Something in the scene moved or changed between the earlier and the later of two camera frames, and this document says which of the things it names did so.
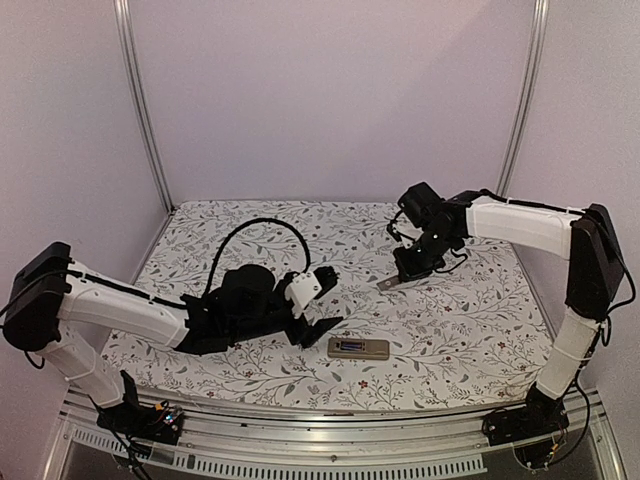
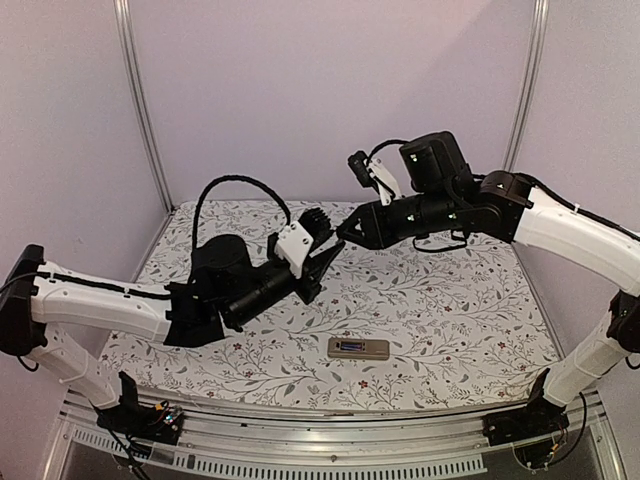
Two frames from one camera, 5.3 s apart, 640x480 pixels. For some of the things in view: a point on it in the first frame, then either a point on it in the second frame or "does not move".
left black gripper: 308,334 -> 315,270
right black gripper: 408,272 -> 374,234
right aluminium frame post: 525,99 does not move
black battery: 351,345 does not move
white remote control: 359,348 does not move
